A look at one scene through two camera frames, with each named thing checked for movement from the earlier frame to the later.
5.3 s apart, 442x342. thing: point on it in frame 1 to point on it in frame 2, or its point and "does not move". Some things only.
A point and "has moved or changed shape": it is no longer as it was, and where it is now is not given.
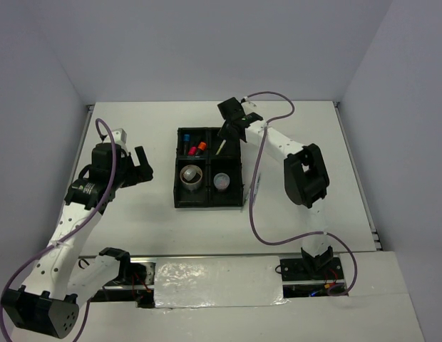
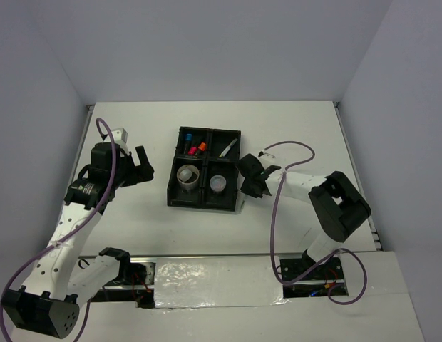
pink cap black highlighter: x=192 y=150 does not move
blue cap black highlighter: x=186 y=139 does not move
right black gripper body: x=234 y=140 to x=248 y=189
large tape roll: x=191 y=176 does not move
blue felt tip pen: x=257 y=189 has moved or changed shape
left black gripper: x=142 y=173 does not move
